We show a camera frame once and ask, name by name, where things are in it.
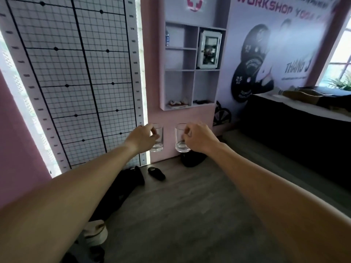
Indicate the white shoe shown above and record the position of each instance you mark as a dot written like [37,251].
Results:
[96,234]

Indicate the person's black trouser leg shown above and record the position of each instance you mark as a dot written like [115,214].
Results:
[115,197]

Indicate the white posture grid chart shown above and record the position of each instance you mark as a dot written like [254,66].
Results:
[82,79]

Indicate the red cross sign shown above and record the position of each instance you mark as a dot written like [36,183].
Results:
[194,3]

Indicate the white glass-door medicine cabinet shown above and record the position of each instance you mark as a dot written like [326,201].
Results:
[209,50]

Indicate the black massage bed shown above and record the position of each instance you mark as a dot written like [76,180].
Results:
[296,128]

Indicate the person's left hand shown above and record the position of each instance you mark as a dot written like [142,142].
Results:
[141,138]

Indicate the clear drinking glass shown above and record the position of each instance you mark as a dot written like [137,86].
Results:
[159,146]
[179,139]

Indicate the green plant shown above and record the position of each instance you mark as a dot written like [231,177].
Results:
[341,83]

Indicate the tan pillow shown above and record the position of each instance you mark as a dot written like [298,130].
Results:
[301,94]

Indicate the large printed wall banner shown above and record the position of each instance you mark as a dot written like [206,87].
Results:
[274,46]

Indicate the person's left fingers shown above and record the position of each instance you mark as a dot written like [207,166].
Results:
[155,134]

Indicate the person's right hand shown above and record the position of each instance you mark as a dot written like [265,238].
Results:
[201,138]

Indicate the person's right fingers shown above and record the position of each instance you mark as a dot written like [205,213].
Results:
[187,135]

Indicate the person's left forearm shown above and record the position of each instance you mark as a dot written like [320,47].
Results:
[63,208]

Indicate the black bag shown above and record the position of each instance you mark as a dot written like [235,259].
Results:
[193,159]

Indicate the small white shelf trinket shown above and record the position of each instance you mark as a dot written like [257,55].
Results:
[175,103]

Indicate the white wall shelf unit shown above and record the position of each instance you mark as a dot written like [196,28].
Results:
[181,58]

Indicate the small dark shelf item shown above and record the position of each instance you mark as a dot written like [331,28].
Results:
[202,101]

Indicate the person's right forearm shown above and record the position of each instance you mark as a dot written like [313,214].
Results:
[279,205]

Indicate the window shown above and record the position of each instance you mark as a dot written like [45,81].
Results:
[338,57]

